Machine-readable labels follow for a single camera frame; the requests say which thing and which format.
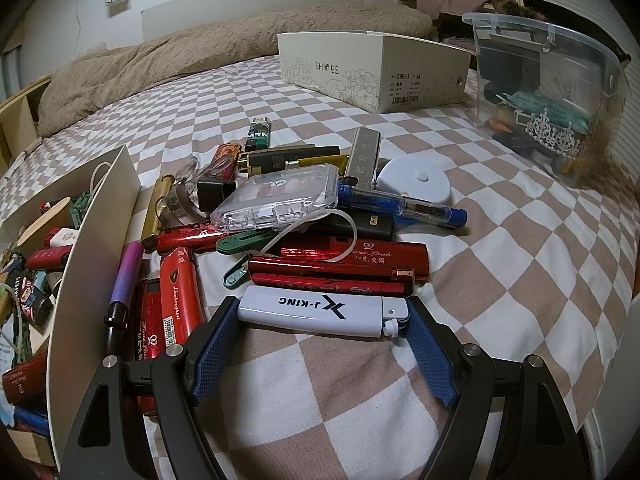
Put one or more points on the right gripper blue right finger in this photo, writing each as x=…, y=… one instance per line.
x=433, y=362

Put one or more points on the gold cylinder lighter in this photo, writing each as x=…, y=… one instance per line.
x=152, y=224

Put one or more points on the clear plastic cassette case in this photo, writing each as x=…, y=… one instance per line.
x=278, y=199

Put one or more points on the wooden headboard shelf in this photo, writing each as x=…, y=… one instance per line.
x=19, y=122

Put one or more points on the green patterned lighter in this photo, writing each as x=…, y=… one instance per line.
x=258, y=136

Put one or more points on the red Lamborghini lighter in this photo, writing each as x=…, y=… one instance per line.
x=179, y=296

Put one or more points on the white shoe box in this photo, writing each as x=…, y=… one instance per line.
x=375, y=71

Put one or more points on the dark red lighter in tray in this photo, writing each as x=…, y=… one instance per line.
x=26, y=383

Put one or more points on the white cardboard clutter tray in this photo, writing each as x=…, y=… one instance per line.
x=76, y=328

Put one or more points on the long red slim box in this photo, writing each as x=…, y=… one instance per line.
x=395, y=254

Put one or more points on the beige quilted duvet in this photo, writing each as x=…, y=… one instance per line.
x=101, y=77

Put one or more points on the blue clear pen lighter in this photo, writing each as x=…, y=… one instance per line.
x=404, y=209

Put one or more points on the white J-King lighter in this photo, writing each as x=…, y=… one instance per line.
x=325, y=313

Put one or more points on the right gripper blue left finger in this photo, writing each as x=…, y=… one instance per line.
x=209, y=349

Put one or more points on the clear plastic storage bin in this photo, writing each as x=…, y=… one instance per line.
x=550, y=94

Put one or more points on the white round tape measure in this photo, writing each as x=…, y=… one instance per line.
x=413, y=175

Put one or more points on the purple vape pen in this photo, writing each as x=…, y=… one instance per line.
x=118, y=312

